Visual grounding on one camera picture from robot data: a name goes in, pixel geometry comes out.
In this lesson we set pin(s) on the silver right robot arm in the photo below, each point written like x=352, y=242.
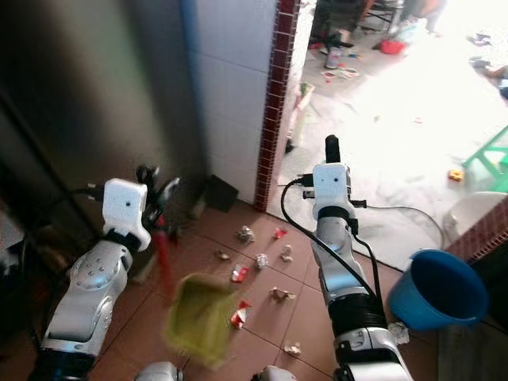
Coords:
x=345, y=278

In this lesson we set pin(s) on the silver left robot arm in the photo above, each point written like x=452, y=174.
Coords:
x=87, y=290

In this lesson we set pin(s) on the black box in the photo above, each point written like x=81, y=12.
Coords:
x=221, y=193

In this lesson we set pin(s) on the small brown paper scrap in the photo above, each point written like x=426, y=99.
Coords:
x=222, y=255

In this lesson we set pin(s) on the crumpled grey paper scrap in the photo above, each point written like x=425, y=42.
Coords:
x=245, y=234

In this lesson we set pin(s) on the small red wrapper scrap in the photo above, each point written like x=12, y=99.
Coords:
x=279, y=233

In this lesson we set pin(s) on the crumpled beige paper scrap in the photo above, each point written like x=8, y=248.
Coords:
x=292, y=349
x=286, y=254
x=282, y=294

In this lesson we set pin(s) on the red plastic basin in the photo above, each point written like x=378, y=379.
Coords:
x=393, y=47

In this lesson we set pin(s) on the small yellow toy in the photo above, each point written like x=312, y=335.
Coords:
x=456, y=175

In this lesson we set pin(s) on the white plastic bucket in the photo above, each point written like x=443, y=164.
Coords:
x=472, y=210

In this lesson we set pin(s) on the green plastic stool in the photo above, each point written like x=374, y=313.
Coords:
x=488, y=155

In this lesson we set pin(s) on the blue plastic bucket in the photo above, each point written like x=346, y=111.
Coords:
x=436, y=290

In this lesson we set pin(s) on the grey robot left leg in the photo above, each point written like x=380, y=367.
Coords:
x=155, y=372

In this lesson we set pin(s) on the grey robot leg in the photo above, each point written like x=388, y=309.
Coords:
x=274, y=374
x=155, y=372

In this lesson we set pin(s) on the clear crumpled plastic wrap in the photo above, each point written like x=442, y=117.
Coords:
x=400, y=333

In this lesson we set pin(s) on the grey robot right leg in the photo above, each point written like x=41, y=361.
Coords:
x=274, y=374

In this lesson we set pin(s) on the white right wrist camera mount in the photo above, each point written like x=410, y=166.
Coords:
x=331, y=186

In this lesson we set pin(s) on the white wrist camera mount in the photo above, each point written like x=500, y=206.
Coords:
x=125, y=208
x=331, y=186

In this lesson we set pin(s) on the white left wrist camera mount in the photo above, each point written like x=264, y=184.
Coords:
x=125, y=208

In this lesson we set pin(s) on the red tiled door frame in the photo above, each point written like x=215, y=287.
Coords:
x=276, y=103

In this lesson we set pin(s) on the red brick low wall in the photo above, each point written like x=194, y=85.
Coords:
x=480, y=230

